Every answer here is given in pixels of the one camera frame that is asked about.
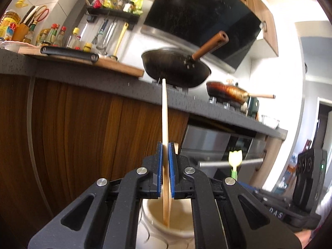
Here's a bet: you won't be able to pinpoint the black handled knife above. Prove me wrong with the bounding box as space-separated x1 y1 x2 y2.
40 46 99 63

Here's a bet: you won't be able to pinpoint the red handled scissors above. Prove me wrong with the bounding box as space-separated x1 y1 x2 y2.
34 5 50 23

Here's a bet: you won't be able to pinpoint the black range hood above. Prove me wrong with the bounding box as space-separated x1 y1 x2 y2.
141 0 261 73

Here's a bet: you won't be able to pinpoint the green air fryer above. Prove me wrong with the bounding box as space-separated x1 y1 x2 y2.
247 97 259 118

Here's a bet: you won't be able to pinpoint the stainless steel oven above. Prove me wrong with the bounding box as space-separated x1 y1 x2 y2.
179 125 266 184

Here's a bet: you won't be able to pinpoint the wooden cutting board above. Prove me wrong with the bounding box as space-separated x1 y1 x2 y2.
18 47 145 78

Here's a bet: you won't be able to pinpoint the black wall shelf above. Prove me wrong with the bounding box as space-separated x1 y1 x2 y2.
86 6 140 30

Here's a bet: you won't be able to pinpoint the yellow green plastic utensil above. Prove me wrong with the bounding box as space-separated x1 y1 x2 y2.
228 150 243 181

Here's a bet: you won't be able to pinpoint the yellow ladle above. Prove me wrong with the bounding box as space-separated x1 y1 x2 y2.
111 23 129 61

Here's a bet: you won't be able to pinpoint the black wok wooden handle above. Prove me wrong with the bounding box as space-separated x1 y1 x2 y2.
141 31 229 89

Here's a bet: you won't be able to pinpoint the yellow cooking oil bottle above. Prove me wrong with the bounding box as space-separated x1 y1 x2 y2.
0 10 21 40

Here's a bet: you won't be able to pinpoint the brown frying pan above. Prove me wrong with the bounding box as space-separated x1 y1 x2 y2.
206 82 276 105

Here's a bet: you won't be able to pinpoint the white floral ceramic utensil holder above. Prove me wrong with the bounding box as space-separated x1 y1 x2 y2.
135 198 197 249

